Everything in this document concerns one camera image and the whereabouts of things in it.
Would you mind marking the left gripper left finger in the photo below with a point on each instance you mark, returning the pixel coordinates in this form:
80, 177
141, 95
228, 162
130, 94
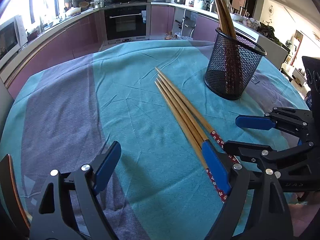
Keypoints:
103, 167

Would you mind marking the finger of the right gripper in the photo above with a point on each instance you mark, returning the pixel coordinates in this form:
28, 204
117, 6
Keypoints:
255, 122
245, 151

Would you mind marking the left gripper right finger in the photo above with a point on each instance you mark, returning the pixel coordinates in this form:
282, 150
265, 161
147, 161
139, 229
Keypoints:
220, 166

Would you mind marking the bamboo chopstick lone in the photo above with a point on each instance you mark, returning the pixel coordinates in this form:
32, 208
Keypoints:
222, 13

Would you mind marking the right hand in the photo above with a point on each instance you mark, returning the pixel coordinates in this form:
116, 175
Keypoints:
304, 199

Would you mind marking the black mesh pen cup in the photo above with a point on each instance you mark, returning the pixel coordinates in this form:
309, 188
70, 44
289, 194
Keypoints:
232, 64

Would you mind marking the teal and purple tablecloth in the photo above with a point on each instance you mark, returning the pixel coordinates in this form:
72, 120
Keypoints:
66, 115

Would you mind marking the green leafy vegetables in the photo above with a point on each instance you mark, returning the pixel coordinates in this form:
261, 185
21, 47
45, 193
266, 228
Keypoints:
268, 32

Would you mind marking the black built-in oven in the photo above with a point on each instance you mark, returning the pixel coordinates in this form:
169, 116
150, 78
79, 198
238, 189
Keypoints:
127, 22

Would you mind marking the white microwave oven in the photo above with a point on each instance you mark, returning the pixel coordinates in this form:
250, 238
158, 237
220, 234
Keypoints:
12, 37

